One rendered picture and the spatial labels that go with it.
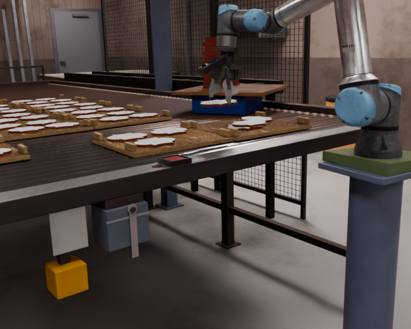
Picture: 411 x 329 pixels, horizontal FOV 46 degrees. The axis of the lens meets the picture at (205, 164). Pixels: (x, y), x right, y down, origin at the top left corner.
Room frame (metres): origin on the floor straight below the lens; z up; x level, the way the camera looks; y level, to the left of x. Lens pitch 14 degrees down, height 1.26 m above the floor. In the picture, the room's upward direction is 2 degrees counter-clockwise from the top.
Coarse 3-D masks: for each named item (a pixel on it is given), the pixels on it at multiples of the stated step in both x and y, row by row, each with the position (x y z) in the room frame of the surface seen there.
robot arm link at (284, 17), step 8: (296, 0) 1.78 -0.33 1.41; (304, 0) 1.75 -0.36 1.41; (312, 0) 1.73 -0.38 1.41; (320, 0) 1.71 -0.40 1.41; (328, 0) 1.71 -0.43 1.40; (280, 8) 1.82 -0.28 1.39; (288, 8) 1.79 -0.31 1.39; (296, 8) 1.77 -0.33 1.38; (304, 8) 1.76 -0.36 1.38; (312, 8) 1.75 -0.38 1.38; (272, 16) 1.84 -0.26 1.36; (280, 16) 1.82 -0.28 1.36; (288, 16) 1.80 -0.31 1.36; (296, 16) 1.79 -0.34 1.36; (304, 16) 1.79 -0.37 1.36; (272, 24) 1.84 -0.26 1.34; (280, 24) 1.83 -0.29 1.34; (288, 24) 1.84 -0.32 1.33; (264, 32) 1.85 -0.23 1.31; (272, 32) 1.88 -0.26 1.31; (280, 32) 1.91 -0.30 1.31
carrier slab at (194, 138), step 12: (144, 132) 1.93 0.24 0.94; (192, 132) 1.90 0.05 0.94; (204, 132) 1.89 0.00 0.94; (108, 144) 1.69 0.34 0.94; (120, 144) 1.68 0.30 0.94; (180, 144) 1.65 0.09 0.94; (192, 144) 1.66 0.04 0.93; (204, 144) 1.69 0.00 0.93; (132, 156) 1.54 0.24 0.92; (144, 156) 1.55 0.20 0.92
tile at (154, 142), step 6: (150, 138) 1.72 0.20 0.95; (156, 138) 1.72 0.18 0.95; (162, 138) 1.72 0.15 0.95; (168, 138) 1.71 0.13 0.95; (174, 138) 1.71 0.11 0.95; (138, 144) 1.63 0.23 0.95; (144, 144) 1.62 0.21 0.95; (150, 144) 1.62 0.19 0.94; (156, 144) 1.61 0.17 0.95; (162, 144) 1.63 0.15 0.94; (168, 144) 1.65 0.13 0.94
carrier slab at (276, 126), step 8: (232, 120) 2.18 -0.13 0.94; (240, 120) 2.18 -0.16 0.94; (272, 120) 2.15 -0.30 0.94; (280, 120) 2.14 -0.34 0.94; (192, 128) 2.00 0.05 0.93; (200, 128) 1.99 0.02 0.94; (208, 128) 1.98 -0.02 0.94; (216, 128) 1.98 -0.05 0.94; (224, 128) 1.97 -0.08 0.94; (264, 128) 1.95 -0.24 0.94; (272, 128) 1.94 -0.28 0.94; (280, 128) 1.94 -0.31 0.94; (288, 128) 1.93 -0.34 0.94; (296, 128) 1.95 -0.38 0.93; (304, 128) 1.98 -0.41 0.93; (232, 136) 1.79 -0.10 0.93; (240, 136) 1.78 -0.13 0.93; (248, 136) 1.80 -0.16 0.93; (256, 136) 1.82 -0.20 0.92
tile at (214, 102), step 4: (216, 100) 1.90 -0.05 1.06; (220, 100) 1.89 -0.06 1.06; (224, 100) 1.88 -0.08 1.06; (232, 100) 1.87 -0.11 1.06; (200, 104) 1.82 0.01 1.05; (204, 104) 1.79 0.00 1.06; (208, 104) 1.79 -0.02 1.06; (212, 104) 1.78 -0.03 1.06; (216, 104) 1.79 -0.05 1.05; (220, 104) 1.77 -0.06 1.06; (224, 104) 1.79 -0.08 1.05; (228, 104) 1.80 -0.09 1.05; (232, 104) 1.81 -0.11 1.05
